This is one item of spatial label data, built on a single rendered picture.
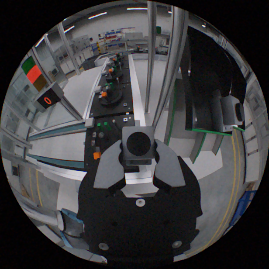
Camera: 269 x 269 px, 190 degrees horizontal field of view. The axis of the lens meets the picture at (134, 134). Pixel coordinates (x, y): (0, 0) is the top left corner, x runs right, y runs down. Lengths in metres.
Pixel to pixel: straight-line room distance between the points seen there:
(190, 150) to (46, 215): 0.64
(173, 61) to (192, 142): 0.27
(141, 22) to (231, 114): 10.65
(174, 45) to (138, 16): 10.69
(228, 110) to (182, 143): 0.21
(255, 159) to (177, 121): 3.80
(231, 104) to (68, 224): 0.58
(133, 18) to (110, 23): 2.23
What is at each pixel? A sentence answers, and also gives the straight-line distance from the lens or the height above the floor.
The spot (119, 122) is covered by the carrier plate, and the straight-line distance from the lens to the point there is 0.39.
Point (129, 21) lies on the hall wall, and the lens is 10.76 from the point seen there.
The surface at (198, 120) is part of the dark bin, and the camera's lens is 0.16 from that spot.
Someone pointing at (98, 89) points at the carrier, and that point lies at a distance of 0.58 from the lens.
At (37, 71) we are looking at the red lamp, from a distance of 0.37.
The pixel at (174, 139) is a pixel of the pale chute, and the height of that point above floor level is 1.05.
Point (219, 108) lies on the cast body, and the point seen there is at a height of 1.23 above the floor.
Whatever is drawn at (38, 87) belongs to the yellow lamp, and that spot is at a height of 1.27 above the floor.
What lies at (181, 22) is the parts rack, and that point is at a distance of 0.17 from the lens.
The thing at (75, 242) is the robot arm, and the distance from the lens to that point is 0.54.
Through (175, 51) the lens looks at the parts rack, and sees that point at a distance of 0.16.
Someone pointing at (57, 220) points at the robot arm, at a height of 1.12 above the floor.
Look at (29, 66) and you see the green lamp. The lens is 0.37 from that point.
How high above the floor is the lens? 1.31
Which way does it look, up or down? 69 degrees down
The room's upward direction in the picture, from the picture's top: 8 degrees counter-clockwise
